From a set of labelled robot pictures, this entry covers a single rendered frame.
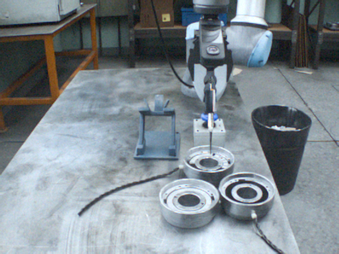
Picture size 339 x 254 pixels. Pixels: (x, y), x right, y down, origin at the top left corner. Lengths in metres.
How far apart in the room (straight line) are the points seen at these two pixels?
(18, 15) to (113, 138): 2.11
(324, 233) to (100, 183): 1.37
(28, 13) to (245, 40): 2.08
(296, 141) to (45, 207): 1.43
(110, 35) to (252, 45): 3.78
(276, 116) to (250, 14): 1.14
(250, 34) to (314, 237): 1.13
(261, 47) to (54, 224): 0.73
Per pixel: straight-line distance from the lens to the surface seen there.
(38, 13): 2.86
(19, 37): 2.70
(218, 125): 0.88
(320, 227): 1.95
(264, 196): 0.68
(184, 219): 0.62
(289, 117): 2.14
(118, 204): 0.70
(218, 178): 0.72
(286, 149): 1.91
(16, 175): 0.84
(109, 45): 4.79
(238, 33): 1.09
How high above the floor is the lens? 1.23
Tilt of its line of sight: 26 degrees down
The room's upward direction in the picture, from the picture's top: 1 degrees counter-clockwise
